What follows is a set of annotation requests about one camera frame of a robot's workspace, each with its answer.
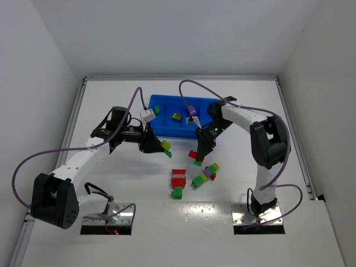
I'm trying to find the red yellow green lego stack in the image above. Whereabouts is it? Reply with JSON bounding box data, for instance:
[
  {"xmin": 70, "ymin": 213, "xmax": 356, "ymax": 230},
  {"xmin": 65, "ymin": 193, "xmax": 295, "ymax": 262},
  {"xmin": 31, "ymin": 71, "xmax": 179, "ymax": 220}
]
[{"xmin": 188, "ymin": 150, "xmax": 205, "ymax": 167}]

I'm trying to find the purple round lego brick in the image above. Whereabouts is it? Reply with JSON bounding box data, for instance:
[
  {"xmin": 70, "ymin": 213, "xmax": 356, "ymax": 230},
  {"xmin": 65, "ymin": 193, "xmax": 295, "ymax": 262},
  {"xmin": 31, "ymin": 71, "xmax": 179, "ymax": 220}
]
[{"xmin": 187, "ymin": 105, "xmax": 196, "ymax": 117}]

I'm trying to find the yellow printed lego brick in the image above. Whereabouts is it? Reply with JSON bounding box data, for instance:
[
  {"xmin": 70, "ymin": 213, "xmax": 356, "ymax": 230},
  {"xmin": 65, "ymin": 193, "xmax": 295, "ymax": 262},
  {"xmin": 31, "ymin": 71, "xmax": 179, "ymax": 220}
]
[{"xmin": 171, "ymin": 112, "xmax": 182, "ymax": 121}]

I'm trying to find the green square lego tile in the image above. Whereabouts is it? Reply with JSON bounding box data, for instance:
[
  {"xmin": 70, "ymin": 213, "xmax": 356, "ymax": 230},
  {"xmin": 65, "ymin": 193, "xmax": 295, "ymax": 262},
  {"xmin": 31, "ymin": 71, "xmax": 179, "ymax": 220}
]
[{"xmin": 154, "ymin": 105, "xmax": 161, "ymax": 116}]

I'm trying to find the green lego brick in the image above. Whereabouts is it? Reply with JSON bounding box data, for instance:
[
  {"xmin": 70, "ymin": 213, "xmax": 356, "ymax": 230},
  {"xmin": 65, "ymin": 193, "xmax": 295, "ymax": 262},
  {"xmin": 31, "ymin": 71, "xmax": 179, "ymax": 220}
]
[{"xmin": 171, "ymin": 187, "xmax": 184, "ymax": 199}]

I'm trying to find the yellow green lego pair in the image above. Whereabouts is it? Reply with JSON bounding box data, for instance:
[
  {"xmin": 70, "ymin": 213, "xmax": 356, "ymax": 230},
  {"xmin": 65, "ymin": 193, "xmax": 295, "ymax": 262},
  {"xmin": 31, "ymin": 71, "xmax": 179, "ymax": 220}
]
[{"xmin": 161, "ymin": 140, "xmax": 172, "ymax": 158}]

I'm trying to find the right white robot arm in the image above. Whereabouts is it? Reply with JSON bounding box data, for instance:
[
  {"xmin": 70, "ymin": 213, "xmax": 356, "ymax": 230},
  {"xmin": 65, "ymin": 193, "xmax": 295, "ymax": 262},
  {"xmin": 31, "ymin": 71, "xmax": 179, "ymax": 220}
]
[{"xmin": 195, "ymin": 96, "xmax": 291, "ymax": 217}]

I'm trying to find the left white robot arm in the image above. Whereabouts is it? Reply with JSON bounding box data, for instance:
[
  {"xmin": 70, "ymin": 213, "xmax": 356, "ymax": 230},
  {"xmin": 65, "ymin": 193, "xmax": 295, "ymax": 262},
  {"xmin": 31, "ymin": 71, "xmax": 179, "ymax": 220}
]
[{"xmin": 30, "ymin": 106, "xmax": 165, "ymax": 229}]

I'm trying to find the green yellow purple lego bar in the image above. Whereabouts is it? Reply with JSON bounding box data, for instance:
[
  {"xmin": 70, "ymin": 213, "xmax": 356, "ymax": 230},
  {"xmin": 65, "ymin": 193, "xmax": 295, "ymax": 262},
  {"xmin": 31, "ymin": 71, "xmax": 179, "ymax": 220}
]
[{"xmin": 191, "ymin": 163, "xmax": 220, "ymax": 188}]

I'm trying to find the blue compartment tray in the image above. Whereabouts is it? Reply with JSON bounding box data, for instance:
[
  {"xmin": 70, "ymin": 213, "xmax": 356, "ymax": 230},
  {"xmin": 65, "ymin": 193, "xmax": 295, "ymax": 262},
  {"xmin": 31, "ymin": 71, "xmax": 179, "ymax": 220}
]
[{"xmin": 149, "ymin": 95, "xmax": 217, "ymax": 139}]

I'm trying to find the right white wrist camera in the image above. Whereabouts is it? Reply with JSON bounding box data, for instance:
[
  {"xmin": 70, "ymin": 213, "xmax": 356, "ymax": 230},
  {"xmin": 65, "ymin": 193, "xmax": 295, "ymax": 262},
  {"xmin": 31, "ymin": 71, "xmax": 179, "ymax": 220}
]
[{"xmin": 186, "ymin": 116, "xmax": 201, "ymax": 128}]

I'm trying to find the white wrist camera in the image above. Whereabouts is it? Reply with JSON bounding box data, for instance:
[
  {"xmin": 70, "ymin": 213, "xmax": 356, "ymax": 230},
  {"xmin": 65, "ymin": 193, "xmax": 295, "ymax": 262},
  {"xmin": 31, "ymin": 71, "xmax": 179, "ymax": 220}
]
[
  {"xmin": 186, "ymin": 116, "xmax": 201, "ymax": 128},
  {"xmin": 140, "ymin": 108, "xmax": 156, "ymax": 123}
]

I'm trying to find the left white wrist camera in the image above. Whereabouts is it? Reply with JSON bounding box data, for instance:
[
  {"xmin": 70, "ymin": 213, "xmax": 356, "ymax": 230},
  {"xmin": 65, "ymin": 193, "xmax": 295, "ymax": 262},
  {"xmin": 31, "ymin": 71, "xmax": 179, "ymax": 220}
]
[{"xmin": 140, "ymin": 108, "xmax": 156, "ymax": 123}]

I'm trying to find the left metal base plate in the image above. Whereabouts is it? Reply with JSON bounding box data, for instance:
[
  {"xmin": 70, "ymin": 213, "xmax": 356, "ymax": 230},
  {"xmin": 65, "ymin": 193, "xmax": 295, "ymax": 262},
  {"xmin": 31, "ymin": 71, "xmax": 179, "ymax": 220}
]
[{"xmin": 82, "ymin": 202, "xmax": 136, "ymax": 226}]

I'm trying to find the metal base plate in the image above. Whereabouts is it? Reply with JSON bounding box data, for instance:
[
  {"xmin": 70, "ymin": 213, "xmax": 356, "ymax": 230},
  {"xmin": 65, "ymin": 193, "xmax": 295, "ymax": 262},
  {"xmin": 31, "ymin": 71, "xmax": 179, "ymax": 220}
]
[
  {"xmin": 82, "ymin": 202, "xmax": 136, "ymax": 226},
  {"xmin": 231, "ymin": 203, "xmax": 283, "ymax": 226}
]

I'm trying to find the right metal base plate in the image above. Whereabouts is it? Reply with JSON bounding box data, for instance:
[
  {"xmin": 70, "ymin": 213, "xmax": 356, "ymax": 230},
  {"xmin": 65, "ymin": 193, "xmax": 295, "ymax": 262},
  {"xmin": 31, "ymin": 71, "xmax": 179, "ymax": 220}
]
[{"xmin": 231, "ymin": 203, "xmax": 283, "ymax": 226}]

